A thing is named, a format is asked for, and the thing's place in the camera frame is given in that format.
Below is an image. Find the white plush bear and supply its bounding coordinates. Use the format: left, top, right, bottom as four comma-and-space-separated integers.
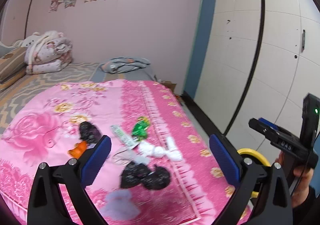
12, 32, 41, 48

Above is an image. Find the lavender crumpled paper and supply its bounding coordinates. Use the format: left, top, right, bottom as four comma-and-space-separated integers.
100, 189, 140, 221

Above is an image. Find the white green wrapper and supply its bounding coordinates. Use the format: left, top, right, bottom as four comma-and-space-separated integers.
110, 125, 138, 150

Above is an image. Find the pink floral bed cover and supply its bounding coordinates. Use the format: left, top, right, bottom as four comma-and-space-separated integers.
1, 80, 234, 224

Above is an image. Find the orange snack wrapper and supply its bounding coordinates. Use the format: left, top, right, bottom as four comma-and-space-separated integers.
68, 141, 87, 159

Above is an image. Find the white crumpled tissue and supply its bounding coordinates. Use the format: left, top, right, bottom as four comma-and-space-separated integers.
138, 137, 183, 162

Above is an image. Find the folded floral quilt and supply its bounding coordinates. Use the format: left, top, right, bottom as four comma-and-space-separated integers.
24, 30, 73, 75

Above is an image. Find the person right hand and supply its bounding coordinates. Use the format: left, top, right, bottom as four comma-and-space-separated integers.
291, 166, 314, 208

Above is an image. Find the grey blue folded blanket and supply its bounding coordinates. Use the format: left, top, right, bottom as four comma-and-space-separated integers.
99, 57, 151, 74

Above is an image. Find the white wardrobe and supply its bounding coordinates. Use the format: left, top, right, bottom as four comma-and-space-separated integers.
184, 0, 319, 161

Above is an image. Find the clear plastic wrapper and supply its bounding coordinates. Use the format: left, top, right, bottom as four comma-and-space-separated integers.
111, 147, 139, 165

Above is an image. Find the cardboard box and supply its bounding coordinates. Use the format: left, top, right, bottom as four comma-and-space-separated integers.
161, 81, 177, 93

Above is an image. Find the green snack bag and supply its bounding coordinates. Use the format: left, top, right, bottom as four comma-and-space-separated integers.
131, 116, 150, 141

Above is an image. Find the black plastic bag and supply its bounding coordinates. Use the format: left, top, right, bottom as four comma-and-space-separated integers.
79, 122, 102, 144

